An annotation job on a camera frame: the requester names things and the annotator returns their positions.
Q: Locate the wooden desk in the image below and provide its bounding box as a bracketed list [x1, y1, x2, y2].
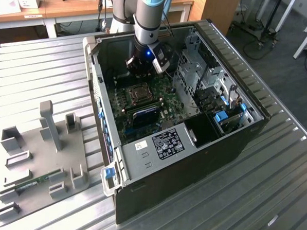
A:
[0, 0, 195, 34]

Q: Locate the black graphics card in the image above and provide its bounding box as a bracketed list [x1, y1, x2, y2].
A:
[130, 105, 161, 131]

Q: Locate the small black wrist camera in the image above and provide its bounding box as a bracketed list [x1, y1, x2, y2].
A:
[124, 54, 137, 69]

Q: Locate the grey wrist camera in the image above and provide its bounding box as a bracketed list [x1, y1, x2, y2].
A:
[151, 41, 171, 76]

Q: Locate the black rolling stand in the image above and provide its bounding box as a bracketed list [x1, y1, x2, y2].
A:
[228, 0, 283, 51]

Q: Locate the grey parts rack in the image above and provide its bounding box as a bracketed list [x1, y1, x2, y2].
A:
[0, 97, 95, 227]

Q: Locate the white tape strip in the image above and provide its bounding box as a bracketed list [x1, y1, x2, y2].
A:
[267, 214, 280, 227]

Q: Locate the CPU socket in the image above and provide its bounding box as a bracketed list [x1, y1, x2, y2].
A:
[127, 81, 154, 106]

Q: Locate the black hanging cable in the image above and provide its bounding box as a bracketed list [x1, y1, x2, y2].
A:
[95, 0, 110, 34]

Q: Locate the wooden cabinet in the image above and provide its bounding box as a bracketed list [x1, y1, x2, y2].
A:
[188, 0, 242, 38]

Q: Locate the black PC case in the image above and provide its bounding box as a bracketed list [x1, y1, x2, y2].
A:
[72, 12, 280, 230]

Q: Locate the grey power supply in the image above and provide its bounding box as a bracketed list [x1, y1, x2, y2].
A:
[117, 118, 201, 192]

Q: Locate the blue case latch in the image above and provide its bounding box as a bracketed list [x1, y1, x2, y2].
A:
[104, 167, 116, 180]

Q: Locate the metal drive cage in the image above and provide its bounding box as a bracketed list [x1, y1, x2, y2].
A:
[172, 25, 242, 117]

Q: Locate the metal socket cover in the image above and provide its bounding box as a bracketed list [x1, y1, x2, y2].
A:
[130, 83, 151, 103]

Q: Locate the green motherboard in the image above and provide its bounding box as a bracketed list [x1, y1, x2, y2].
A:
[102, 70, 202, 151]

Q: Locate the green RAM stick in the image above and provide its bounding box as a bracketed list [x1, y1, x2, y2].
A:
[13, 171, 52, 196]
[122, 98, 162, 116]

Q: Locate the hard disk in blue carrier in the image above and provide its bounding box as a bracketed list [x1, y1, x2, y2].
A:
[211, 110, 244, 138]

